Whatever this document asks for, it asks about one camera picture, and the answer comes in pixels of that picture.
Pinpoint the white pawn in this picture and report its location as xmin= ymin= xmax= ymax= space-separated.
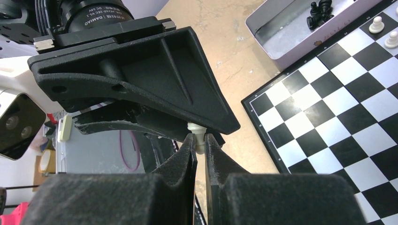
xmin=368 ymin=16 xmax=385 ymax=34

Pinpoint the black and white chessboard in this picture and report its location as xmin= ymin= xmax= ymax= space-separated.
xmin=242 ymin=0 xmax=398 ymax=225

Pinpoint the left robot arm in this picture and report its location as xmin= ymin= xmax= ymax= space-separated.
xmin=0 ymin=0 xmax=240 ymax=139

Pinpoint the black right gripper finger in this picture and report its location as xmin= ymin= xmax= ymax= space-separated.
xmin=73 ymin=107 xmax=190 ymax=142

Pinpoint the silver tin with black pieces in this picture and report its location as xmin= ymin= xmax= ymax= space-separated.
xmin=245 ymin=0 xmax=379 ymax=71

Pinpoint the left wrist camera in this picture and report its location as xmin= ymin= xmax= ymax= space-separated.
xmin=0 ymin=56 xmax=62 ymax=160

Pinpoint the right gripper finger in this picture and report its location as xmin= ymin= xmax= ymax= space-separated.
xmin=205 ymin=134 xmax=365 ymax=225
xmin=22 ymin=134 xmax=197 ymax=225

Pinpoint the black pawn near tin edge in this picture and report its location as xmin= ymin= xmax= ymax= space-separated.
xmin=306 ymin=16 xmax=320 ymax=30

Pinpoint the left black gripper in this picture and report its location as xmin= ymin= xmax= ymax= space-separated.
xmin=28 ymin=16 xmax=240 ymax=135

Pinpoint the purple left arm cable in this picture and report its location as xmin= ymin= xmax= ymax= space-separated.
xmin=119 ymin=129 xmax=141 ymax=173

